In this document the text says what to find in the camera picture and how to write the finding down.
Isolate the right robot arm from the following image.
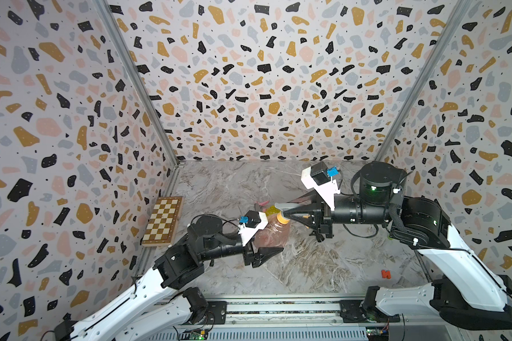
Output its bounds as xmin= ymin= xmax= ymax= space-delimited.
xmin=279 ymin=161 xmax=512 ymax=331

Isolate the wooden chess board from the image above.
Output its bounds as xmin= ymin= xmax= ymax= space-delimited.
xmin=141 ymin=196 xmax=183 ymax=247

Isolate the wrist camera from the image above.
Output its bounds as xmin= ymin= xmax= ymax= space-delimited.
xmin=238 ymin=210 xmax=268 ymax=247
xmin=301 ymin=161 xmax=341 ymax=211

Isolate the pink transparent spray bottle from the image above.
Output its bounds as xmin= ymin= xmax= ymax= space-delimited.
xmin=254 ymin=215 xmax=291 ymax=249

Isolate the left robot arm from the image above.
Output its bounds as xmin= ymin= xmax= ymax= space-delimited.
xmin=53 ymin=210 xmax=287 ymax=340

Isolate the aluminium frame post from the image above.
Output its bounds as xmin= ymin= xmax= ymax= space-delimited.
xmin=93 ymin=0 xmax=180 ymax=170
xmin=374 ymin=0 xmax=470 ymax=161

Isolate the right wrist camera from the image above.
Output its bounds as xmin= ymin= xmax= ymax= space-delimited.
xmin=301 ymin=161 xmax=341 ymax=211

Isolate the aluminium frame post left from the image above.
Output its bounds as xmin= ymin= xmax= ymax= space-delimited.
xmin=93 ymin=0 xmax=180 ymax=170

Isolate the grey yellow spray nozzle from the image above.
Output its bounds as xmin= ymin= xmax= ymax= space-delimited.
xmin=264 ymin=203 xmax=301 ymax=224

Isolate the small red block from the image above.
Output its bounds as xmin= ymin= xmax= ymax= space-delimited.
xmin=381 ymin=270 xmax=391 ymax=279

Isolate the aluminium frame post right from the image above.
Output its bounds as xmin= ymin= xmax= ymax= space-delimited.
xmin=374 ymin=0 xmax=470 ymax=161

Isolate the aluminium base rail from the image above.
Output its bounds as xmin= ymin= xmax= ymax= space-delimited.
xmin=150 ymin=294 xmax=463 ymax=340

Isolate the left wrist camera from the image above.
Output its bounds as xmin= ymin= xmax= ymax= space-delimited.
xmin=238 ymin=210 xmax=268 ymax=247

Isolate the grey pink spray nozzle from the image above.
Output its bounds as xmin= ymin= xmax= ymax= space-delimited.
xmin=257 ymin=201 xmax=269 ymax=212

